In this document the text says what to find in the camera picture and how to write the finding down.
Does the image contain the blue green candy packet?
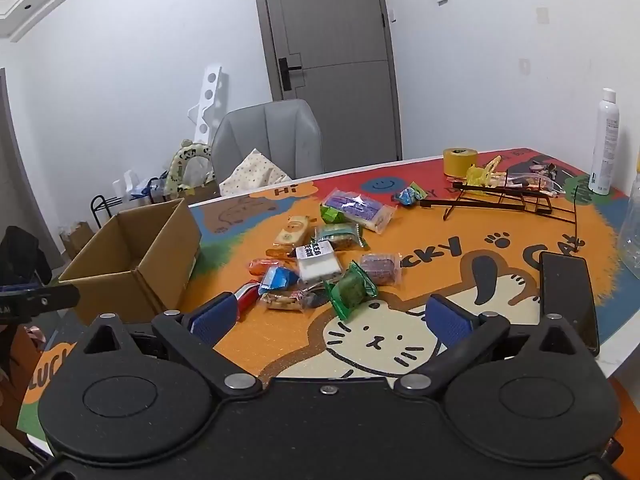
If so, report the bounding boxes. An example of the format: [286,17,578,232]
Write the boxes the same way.
[391,181,430,207]

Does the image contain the green pastry packet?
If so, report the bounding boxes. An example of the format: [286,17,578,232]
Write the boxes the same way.
[324,261,378,322]

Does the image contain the blue and white bags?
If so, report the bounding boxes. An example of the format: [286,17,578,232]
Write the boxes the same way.
[112,170,168,206]

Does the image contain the cream dotted cushion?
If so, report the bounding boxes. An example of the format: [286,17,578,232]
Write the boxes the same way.
[219,148,293,197]

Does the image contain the panda print neck pillow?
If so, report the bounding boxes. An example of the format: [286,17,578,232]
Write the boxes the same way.
[167,140,216,196]

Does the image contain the green and white cake packet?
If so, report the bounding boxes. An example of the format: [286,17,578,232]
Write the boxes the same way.
[314,223,370,251]

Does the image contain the cartoon cat table mat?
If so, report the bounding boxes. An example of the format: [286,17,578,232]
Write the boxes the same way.
[17,146,633,441]

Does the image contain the beige cookie packet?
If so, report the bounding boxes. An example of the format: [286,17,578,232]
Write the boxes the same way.
[272,215,313,250]

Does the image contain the yellow plastic clip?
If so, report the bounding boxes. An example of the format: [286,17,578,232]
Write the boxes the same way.
[465,156,503,187]

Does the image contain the white spray bottle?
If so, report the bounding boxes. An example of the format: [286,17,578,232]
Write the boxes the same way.
[587,88,622,196]

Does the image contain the clear bag of small parts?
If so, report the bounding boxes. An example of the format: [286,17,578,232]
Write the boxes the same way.
[507,160,563,196]

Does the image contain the grey door with small handle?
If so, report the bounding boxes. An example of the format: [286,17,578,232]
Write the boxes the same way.
[0,67,51,241]

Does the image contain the black smartphone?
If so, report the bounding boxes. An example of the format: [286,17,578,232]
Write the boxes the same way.
[538,251,601,356]

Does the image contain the white rack with round holes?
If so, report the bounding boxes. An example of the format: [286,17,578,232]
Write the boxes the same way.
[186,64,228,153]

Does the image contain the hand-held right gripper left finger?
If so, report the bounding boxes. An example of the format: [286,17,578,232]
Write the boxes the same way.
[75,291,264,400]

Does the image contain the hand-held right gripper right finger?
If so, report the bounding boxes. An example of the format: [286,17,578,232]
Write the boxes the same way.
[394,294,586,401]

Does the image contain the purple brown cake packet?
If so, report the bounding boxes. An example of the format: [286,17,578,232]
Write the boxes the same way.
[359,252,403,286]

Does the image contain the red packet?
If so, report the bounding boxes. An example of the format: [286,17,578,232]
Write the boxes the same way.
[232,282,261,318]

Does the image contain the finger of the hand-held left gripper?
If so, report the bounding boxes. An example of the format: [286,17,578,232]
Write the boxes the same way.
[20,282,81,318]

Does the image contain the purple wafer packet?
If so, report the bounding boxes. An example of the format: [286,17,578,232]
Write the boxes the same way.
[320,187,397,235]

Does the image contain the black door lock handle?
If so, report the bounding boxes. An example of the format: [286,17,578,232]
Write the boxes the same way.
[278,57,303,91]

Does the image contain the black shoe rack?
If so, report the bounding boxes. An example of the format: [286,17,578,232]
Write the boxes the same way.
[90,192,151,233]

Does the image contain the black jacket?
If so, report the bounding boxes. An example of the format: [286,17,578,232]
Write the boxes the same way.
[0,226,53,286]

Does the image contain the yellow tape roll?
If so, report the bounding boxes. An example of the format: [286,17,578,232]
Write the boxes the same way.
[443,148,478,178]

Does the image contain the black wire rack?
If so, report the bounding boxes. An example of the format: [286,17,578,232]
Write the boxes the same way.
[419,172,593,241]

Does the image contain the taped cardboard box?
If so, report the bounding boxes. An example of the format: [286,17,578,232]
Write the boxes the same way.
[187,180,221,206]

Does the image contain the brown cardboard box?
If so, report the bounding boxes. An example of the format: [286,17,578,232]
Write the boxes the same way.
[58,198,202,326]

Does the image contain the grey door with black lock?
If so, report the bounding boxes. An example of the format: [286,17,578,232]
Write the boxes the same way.
[250,0,403,161]

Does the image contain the grey padded chair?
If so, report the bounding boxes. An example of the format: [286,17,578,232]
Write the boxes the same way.
[210,99,323,181]

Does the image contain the white rice cake packet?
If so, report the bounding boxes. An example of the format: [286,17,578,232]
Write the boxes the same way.
[295,240,343,283]

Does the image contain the clear packet brown pieces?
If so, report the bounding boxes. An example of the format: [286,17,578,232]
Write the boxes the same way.
[258,287,331,313]

